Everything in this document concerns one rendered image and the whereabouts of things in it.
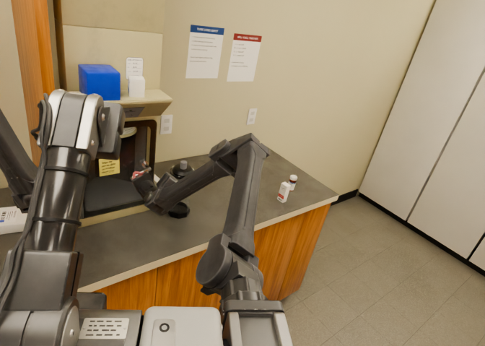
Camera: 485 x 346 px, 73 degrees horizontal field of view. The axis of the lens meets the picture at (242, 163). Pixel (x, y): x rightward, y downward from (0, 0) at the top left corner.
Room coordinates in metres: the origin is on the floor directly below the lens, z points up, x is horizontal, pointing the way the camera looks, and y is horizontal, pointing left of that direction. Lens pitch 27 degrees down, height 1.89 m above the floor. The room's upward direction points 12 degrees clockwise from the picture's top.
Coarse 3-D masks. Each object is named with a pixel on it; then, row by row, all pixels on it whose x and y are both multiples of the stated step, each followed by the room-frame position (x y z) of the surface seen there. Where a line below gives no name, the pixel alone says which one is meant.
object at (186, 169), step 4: (184, 160) 1.24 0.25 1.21; (180, 164) 1.22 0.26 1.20; (184, 164) 1.21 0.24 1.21; (172, 168) 1.22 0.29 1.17; (176, 168) 1.21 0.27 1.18; (180, 168) 1.21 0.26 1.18; (184, 168) 1.21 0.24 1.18; (188, 168) 1.23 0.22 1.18; (192, 168) 1.24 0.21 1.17; (176, 172) 1.19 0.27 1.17; (180, 172) 1.19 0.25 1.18; (184, 172) 1.19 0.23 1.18; (188, 172) 1.20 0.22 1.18
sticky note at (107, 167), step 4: (100, 160) 1.05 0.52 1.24; (104, 160) 1.05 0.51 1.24; (108, 160) 1.07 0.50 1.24; (112, 160) 1.07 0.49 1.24; (116, 160) 1.09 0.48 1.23; (100, 164) 1.05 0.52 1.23; (104, 164) 1.05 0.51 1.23; (108, 164) 1.07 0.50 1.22; (112, 164) 1.07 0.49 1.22; (116, 164) 1.09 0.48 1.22; (100, 168) 1.05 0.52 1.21; (104, 168) 1.05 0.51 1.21; (108, 168) 1.06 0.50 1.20; (112, 168) 1.07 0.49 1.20; (116, 168) 1.09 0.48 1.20; (100, 172) 1.05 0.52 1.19; (104, 172) 1.05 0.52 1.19; (108, 172) 1.06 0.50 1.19; (112, 172) 1.07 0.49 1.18; (116, 172) 1.09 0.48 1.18
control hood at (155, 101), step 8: (128, 96) 1.06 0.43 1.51; (144, 96) 1.09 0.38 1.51; (152, 96) 1.11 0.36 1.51; (160, 96) 1.12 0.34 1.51; (168, 96) 1.14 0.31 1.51; (128, 104) 1.02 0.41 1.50; (136, 104) 1.04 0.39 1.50; (144, 104) 1.06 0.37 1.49; (152, 104) 1.08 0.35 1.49; (160, 104) 1.10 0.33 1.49; (168, 104) 1.13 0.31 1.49; (144, 112) 1.11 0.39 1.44; (152, 112) 1.13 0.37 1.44; (160, 112) 1.16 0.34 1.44
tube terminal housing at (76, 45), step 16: (64, 32) 0.99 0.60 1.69; (80, 32) 1.02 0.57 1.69; (96, 32) 1.05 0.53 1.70; (112, 32) 1.09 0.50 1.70; (128, 32) 1.12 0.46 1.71; (144, 32) 1.16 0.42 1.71; (64, 48) 0.99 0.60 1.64; (80, 48) 1.02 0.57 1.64; (96, 48) 1.05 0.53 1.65; (112, 48) 1.09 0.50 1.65; (128, 48) 1.13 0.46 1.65; (144, 48) 1.16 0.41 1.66; (160, 48) 1.20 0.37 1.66; (64, 64) 1.00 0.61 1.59; (112, 64) 1.09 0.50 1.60; (144, 64) 1.16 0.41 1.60; (160, 64) 1.21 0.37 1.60; (64, 80) 1.01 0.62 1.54; (128, 208) 1.13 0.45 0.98; (144, 208) 1.18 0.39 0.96
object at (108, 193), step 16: (128, 128) 1.12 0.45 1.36; (144, 128) 1.16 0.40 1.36; (128, 144) 1.12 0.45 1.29; (144, 144) 1.16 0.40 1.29; (96, 160) 1.04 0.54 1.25; (128, 160) 1.12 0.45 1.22; (144, 160) 1.16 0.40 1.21; (96, 176) 1.03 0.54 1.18; (112, 176) 1.07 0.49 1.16; (128, 176) 1.12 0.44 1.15; (96, 192) 1.03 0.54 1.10; (112, 192) 1.07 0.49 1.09; (128, 192) 1.12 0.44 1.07; (96, 208) 1.03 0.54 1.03; (112, 208) 1.07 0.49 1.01
